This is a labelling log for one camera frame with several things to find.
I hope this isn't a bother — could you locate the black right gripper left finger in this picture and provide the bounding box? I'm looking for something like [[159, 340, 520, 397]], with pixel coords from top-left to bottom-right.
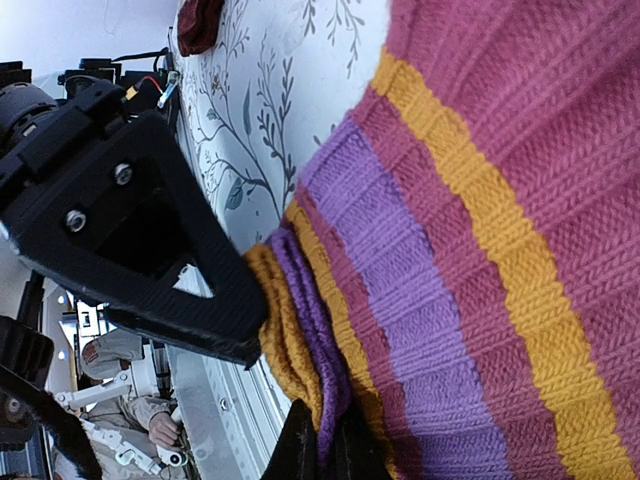
[[261, 399, 318, 480]]

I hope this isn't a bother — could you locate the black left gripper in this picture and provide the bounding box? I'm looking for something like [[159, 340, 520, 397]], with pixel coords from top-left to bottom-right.
[[1, 61, 265, 367]]

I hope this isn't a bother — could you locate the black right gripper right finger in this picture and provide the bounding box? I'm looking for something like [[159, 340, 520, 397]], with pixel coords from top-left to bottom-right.
[[332, 401, 391, 480]]

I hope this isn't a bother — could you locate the person in beige clothes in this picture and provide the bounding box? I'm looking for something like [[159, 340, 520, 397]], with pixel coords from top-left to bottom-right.
[[80, 329, 181, 479]]

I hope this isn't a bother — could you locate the floral patterned table mat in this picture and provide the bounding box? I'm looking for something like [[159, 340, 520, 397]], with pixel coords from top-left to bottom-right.
[[169, 0, 394, 401]]

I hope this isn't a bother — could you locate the dark maroon striped sock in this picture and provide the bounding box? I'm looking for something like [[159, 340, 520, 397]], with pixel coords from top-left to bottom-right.
[[177, 0, 225, 57]]

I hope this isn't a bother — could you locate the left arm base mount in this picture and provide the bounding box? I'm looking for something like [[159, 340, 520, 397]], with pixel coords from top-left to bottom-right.
[[57, 47, 181, 124]]

